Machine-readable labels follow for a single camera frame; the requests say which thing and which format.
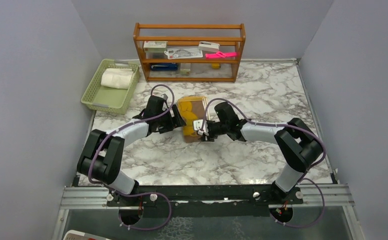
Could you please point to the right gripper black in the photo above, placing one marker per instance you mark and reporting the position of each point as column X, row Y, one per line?
column 210, row 137

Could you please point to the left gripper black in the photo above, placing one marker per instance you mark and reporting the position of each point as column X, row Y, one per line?
column 175, row 121

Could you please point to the brown yellow cloth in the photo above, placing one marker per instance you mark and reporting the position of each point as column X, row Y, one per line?
column 192, row 108

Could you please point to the white towel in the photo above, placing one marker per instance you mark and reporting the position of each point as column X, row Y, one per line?
column 117, row 78

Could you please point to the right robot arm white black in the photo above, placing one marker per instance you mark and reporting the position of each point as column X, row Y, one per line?
column 298, row 144

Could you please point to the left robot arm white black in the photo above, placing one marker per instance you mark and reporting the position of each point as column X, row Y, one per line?
column 102, row 154

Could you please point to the blue object lower shelf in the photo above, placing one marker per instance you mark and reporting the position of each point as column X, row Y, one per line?
column 164, row 67

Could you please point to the small green white box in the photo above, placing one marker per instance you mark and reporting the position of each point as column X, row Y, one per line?
column 185, row 68

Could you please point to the yellow object lower shelf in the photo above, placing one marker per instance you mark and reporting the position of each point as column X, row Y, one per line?
column 216, row 66

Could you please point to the green plastic basket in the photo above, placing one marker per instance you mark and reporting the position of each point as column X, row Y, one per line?
column 107, row 99

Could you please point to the wooden shelf rack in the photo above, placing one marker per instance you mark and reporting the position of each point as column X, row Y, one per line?
column 231, row 37

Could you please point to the ruler set package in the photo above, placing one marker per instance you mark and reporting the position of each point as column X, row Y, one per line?
column 183, row 53

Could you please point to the pink tool on shelf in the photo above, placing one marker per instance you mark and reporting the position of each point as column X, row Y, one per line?
column 220, row 55

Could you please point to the white box red label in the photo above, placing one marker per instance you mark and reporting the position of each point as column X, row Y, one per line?
column 155, row 45

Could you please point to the white device on shelf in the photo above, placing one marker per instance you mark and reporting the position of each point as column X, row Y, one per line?
column 209, row 46

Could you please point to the white red object bottom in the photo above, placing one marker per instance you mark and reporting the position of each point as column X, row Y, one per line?
column 79, row 235

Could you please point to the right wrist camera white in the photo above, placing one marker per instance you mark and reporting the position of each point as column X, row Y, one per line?
column 200, row 126

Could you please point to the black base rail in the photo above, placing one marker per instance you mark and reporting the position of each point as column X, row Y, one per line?
column 196, row 201

